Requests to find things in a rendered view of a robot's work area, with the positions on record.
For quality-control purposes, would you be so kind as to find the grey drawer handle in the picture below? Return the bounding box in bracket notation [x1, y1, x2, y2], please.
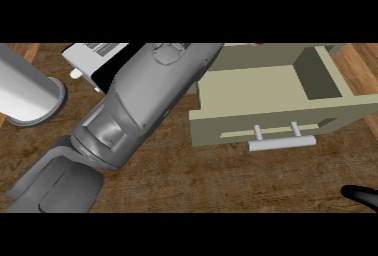
[246, 121, 317, 153]

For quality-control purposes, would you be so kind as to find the beige open drawer box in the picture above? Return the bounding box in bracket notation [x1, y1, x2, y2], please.
[196, 44, 358, 114]

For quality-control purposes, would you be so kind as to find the beige drawer front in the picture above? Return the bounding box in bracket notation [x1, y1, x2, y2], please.
[187, 94, 378, 148]

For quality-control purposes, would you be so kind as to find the beige cabinet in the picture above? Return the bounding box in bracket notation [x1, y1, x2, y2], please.
[209, 42, 346, 72]

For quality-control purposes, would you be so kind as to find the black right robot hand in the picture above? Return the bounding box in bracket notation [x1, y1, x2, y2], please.
[339, 184, 378, 213]

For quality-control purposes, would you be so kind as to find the grey cylindrical container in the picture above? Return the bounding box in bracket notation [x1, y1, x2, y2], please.
[0, 43, 69, 129]

